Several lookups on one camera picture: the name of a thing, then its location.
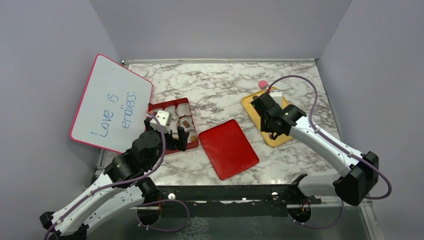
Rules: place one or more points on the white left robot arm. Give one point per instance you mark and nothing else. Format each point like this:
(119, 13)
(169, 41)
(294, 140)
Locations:
(123, 184)

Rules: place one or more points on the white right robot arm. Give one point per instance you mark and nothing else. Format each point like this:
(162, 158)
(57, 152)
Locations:
(356, 173)

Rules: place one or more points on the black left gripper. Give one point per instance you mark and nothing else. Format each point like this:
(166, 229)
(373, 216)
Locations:
(180, 143)

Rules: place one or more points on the milk chocolate rectangle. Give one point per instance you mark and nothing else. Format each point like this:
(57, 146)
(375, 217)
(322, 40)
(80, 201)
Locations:
(186, 123)

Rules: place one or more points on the pink framed whiteboard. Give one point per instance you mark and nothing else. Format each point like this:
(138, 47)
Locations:
(112, 108)

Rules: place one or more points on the pink eraser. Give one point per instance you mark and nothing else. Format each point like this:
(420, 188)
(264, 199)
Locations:
(263, 84)

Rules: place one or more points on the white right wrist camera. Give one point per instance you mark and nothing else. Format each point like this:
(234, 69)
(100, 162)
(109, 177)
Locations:
(277, 96)

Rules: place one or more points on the black metal base rail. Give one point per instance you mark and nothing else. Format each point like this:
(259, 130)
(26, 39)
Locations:
(216, 201)

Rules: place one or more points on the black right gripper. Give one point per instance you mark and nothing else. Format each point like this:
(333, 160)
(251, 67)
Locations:
(263, 127)

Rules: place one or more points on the red box lid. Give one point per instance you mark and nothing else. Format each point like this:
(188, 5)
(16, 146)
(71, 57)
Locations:
(228, 149)

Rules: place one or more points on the yellow plastic tray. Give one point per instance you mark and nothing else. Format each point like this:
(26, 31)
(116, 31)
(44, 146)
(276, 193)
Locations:
(246, 103)

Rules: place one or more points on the red chocolate box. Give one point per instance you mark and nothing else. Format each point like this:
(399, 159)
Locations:
(180, 110)

